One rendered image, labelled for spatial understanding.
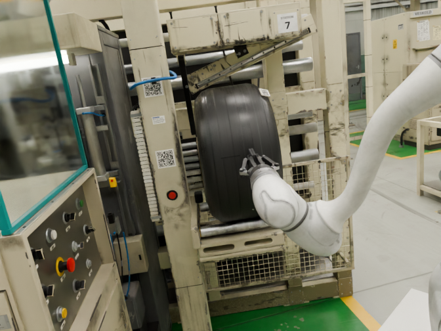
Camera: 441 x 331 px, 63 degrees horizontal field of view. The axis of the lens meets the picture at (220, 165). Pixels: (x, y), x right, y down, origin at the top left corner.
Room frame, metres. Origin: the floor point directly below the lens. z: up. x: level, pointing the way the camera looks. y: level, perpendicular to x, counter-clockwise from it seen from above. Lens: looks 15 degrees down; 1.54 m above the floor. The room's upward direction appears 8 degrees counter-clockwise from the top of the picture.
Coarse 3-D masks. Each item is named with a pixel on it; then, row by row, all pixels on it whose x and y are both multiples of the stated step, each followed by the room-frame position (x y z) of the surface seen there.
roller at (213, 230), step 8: (216, 224) 1.39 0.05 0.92; (224, 224) 1.37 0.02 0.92; (232, 224) 1.37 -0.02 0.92; (240, 224) 1.37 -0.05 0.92; (248, 224) 1.36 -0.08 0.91; (256, 224) 1.36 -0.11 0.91; (264, 224) 1.36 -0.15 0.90; (200, 232) 1.37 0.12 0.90; (208, 232) 1.36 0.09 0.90; (216, 232) 1.36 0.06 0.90; (224, 232) 1.36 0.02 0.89
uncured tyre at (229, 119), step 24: (216, 96) 1.40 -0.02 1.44; (240, 96) 1.38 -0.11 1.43; (264, 96) 1.41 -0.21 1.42; (216, 120) 1.30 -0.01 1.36; (240, 120) 1.29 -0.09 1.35; (264, 120) 1.29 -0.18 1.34; (216, 144) 1.25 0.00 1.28; (240, 144) 1.25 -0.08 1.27; (264, 144) 1.25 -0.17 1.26; (216, 168) 1.24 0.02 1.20; (216, 192) 1.25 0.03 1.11; (240, 192) 1.25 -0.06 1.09; (216, 216) 1.35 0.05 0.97; (240, 216) 1.32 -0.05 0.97
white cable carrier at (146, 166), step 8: (136, 112) 1.44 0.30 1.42; (136, 120) 1.44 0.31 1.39; (136, 128) 1.44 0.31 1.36; (136, 136) 1.44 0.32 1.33; (144, 136) 1.48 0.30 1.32; (136, 144) 1.44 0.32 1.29; (144, 144) 1.48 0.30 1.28; (144, 152) 1.46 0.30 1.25; (144, 160) 1.47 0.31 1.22; (144, 168) 1.44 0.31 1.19; (144, 176) 1.44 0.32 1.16; (152, 176) 1.48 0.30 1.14; (152, 184) 1.44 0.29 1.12; (152, 192) 1.44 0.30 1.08; (152, 200) 1.44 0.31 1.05; (152, 208) 1.44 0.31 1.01; (152, 216) 1.44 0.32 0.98
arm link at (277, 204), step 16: (272, 176) 0.91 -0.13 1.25; (256, 192) 0.87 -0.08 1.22; (272, 192) 0.83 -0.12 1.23; (288, 192) 0.83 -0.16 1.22; (256, 208) 0.85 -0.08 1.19; (272, 208) 0.79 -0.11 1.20; (288, 208) 0.79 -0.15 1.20; (304, 208) 0.86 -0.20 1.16; (272, 224) 0.80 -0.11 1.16; (288, 224) 0.80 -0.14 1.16
